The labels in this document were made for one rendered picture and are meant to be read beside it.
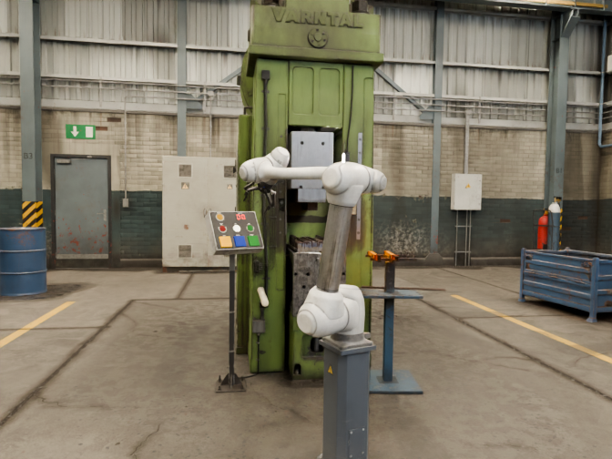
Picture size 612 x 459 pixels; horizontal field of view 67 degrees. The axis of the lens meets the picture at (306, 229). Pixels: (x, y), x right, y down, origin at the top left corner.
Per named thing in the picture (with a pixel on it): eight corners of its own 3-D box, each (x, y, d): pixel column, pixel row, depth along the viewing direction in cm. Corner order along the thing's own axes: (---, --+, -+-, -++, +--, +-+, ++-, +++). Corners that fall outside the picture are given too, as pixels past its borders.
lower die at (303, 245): (324, 251, 329) (324, 239, 329) (297, 251, 326) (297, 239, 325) (314, 247, 370) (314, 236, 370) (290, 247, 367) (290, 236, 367)
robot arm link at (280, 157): (272, 163, 248) (255, 168, 239) (284, 141, 238) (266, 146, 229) (285, 177, 245) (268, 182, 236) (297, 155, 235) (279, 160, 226)
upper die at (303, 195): (325, 202, 327) (325, 188, 327) (297, 201, 324) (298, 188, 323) (314, 202, 369) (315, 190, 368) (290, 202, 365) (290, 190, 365)
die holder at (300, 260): (345, 315, 328) (346, 252, 325) (292, 316, 322) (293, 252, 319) (329, 299, 383) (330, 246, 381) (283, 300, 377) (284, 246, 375)
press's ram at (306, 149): (344, 189, 329) (345, 133, 327) (290, 188, 323) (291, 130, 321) (331, 190, 370) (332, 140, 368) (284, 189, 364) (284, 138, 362)
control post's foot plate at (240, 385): (247, 392, 307) (247, 378, 306) (213, 393, 303) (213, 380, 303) (246, 379, 328) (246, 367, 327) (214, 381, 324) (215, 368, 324)
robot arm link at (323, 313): (346, 337, 206) (315, 349, 189) (318, 324, 216) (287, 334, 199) (376, 166, 193) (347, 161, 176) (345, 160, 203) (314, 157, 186)
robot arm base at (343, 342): (381, 343, 217) (381, 331, 216) (341, 350, 206) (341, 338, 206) (358, 334, 232) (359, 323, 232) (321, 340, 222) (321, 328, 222)
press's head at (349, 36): (383, 62, 337) (385, -21, 334) (249, 54, 321) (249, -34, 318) (361, 83, 396) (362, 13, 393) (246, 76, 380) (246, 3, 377)
